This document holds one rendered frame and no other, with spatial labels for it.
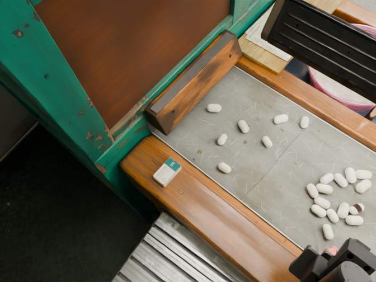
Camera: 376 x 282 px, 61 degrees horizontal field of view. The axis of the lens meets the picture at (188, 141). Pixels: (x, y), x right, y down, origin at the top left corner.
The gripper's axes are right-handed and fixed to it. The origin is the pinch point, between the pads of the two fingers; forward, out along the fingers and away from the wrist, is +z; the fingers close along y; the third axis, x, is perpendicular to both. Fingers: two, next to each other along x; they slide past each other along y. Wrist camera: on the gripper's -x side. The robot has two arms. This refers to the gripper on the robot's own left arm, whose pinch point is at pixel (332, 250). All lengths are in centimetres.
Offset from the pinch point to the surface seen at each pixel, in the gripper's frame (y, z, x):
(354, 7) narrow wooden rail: 28, 52, -38
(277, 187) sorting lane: 15.1, 9.8, 1.5
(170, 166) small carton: 36.3, -2.8, 6.4
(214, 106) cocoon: 39.4, 13.7, -4.6
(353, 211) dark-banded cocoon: -0.6, 12.7, -3.2
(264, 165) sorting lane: 20.4, 11.9, -0.3
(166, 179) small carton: 35.1, -5.1, 8.3
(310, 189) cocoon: 9.0, 11.5, -2.2
